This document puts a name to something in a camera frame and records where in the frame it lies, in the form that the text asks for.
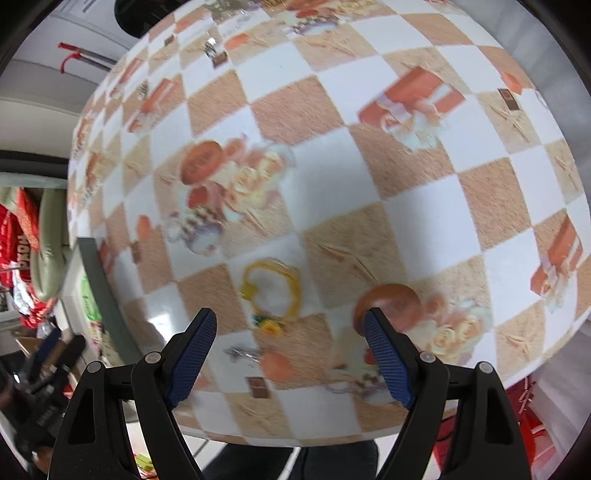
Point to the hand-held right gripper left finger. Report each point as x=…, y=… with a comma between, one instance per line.
x=194, y=350

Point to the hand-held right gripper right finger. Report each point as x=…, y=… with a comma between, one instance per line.
x=388, y=355

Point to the silver rhinestone hair clip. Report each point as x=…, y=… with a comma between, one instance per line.
x=240, y=353

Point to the green plastic bangle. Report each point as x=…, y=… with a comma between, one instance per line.
x=88, y=297

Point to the pale green cushion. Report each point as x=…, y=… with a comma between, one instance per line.
x=51, y=240

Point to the red plastic bag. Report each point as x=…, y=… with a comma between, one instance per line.
x=531, y=415

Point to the pile of red packets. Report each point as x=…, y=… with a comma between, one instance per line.
x=21, y=230

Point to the checkered printed tablecloth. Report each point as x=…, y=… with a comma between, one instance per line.
x=332, y=184

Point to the dark round appliance door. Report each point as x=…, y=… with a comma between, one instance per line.
x=136, y=18

